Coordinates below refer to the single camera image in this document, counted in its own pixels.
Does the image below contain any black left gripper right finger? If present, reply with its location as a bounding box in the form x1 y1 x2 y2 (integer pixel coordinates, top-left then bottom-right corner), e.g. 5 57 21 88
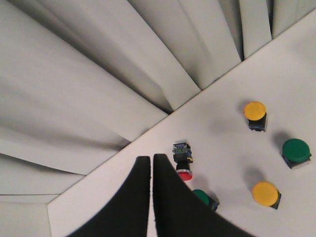
153 154 251 237

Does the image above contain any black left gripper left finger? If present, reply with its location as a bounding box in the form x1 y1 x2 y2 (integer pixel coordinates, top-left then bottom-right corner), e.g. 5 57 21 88
69 156 151 237

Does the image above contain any yellow push button front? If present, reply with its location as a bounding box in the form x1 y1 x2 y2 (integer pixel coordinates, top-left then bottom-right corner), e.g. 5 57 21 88
251 180 282 210

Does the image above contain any yellow push button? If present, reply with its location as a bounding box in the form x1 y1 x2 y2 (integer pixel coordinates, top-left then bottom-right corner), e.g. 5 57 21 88
243 101 267 132
251 180 282 210

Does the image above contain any green push button left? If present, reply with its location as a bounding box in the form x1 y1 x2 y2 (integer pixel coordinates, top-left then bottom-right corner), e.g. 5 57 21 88
192 189 220 211

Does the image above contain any green push button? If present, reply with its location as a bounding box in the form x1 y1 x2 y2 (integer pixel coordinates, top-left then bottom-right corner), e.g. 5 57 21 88
192 189 220 211
282 138 312 169

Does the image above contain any red push button lying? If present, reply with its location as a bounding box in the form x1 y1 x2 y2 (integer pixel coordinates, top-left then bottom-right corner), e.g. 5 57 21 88
172 143 193 181

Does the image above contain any yellow push button back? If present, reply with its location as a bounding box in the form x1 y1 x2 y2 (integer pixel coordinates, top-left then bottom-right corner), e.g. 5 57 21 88
243 101 267 132

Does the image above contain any green push button centre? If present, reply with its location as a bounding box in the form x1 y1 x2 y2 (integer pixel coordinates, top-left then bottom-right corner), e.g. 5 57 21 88
282 138 312 169

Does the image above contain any grey pleated curtain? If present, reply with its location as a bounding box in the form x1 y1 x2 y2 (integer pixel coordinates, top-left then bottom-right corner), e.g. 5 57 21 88
0 0 316 237

